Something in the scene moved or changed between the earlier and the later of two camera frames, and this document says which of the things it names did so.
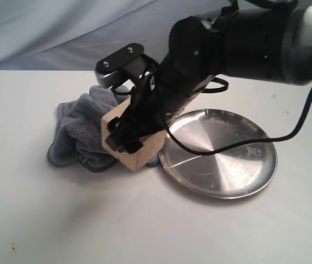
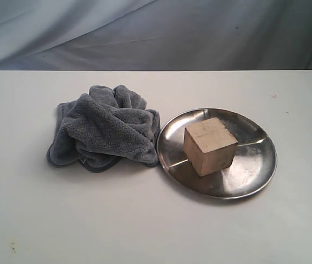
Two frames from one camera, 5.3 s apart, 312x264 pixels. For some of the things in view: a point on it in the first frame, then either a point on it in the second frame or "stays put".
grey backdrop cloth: x=73 y=35 stays put
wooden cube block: x=152 y=146 to x=209 y=147
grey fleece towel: x=78 y=139 stays put
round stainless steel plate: x=232 y=171 stays put
